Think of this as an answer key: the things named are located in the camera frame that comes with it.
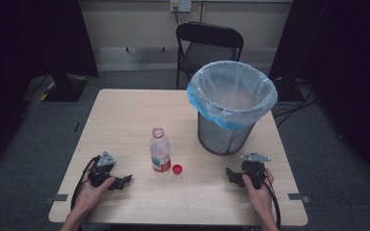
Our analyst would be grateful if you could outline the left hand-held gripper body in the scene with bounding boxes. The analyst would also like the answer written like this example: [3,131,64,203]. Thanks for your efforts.
[88,150,118,188]

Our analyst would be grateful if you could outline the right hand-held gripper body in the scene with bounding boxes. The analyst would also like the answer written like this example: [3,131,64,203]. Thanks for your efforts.
[239,151,272,191]

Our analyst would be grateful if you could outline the metal mesh trash bin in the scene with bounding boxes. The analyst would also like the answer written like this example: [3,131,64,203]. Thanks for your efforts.
[197,111,256,157]

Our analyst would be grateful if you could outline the clear plastic bottle red label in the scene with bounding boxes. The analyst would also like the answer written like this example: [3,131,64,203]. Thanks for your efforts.
[149,126,172,173]

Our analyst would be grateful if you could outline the person's left hand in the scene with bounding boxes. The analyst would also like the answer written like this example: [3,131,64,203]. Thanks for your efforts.
[73,161,117,216]

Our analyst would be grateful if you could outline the person's right hand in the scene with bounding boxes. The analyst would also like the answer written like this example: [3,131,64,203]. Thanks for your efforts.
[241,167,276,220]

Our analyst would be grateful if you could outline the grey tape strip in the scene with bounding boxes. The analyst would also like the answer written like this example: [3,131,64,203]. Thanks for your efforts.
[287,192,311,204]
[43,193,69,206]

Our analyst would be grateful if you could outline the blue plastic bin liner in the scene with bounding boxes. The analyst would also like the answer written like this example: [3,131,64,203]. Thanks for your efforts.
[186,60,278,132]

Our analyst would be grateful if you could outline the black stand base striped tape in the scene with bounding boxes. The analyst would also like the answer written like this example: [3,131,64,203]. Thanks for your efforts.
[39,72,90,103]

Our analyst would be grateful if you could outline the black folding chair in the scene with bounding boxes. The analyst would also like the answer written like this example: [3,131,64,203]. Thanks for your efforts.
[174,21,245,90]

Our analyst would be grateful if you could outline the black curtain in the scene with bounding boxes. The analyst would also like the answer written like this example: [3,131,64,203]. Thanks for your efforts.
[0,0,100,171]
[268,0,370,191]

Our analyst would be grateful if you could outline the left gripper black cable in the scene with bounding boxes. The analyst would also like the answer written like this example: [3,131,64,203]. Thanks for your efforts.
[69,155,101,212]

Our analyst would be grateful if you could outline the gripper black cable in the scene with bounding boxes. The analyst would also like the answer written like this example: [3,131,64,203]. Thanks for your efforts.
[69,155,101,212]
[251,168,282,229]

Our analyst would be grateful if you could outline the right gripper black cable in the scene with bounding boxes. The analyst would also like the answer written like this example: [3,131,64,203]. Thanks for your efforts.
[251,168,282,229]

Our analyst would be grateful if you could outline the black floor cables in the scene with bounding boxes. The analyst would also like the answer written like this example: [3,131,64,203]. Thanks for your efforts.
[271,80,319,129]

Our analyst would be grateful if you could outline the black wall cable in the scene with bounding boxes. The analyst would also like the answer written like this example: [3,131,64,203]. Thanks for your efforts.
[172,5,181,28]

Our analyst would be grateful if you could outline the wall power socket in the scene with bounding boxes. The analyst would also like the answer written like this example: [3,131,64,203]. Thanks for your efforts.
[170,0,193,13]

